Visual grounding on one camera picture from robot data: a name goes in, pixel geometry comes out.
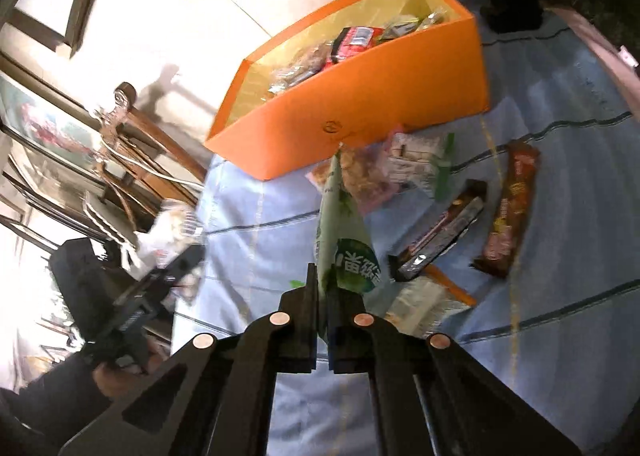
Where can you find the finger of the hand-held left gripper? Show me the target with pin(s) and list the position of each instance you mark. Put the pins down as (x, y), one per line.
(182, 261)

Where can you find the orange cardboard box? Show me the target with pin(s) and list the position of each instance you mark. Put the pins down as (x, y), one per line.
(375, 96)

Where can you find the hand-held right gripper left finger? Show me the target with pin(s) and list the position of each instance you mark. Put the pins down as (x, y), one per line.
(311, 321)

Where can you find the person's left forearm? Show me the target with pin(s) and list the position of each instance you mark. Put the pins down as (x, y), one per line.
(45, 401)

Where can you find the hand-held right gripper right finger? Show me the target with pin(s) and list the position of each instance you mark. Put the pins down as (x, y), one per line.
(337, 336)

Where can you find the carved wooden chair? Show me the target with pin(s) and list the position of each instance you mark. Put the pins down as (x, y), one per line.
(145, 136)

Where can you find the brown red long snack packet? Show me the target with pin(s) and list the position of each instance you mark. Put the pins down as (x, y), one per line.
(512, 208)

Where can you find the pink clear snack packet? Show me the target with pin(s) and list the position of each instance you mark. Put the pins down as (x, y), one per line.
(365, 176)

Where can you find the white lace cloth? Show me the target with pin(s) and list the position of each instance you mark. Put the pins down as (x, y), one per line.
(105, 218)

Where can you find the white green snack packet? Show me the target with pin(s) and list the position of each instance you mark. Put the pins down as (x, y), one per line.
(420, 156)

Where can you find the person's left hand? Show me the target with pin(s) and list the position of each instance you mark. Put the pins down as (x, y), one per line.
(117, 378)

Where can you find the orange edged clear snack packet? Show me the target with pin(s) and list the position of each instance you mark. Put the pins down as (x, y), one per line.
(430, 301)

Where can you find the framed red floral picture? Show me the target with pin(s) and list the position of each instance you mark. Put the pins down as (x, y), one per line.
(50, 131)

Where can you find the dark brown silver snack bar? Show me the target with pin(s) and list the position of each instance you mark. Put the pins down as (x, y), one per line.
(440, 231)

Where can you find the pale green snack packet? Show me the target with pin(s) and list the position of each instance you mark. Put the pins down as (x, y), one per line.
(415, 24)

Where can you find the pink cushion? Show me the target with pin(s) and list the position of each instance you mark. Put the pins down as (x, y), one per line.
(600, 49)

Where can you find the brown clear snack packet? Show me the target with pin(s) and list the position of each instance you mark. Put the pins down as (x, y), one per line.
(300, 67)

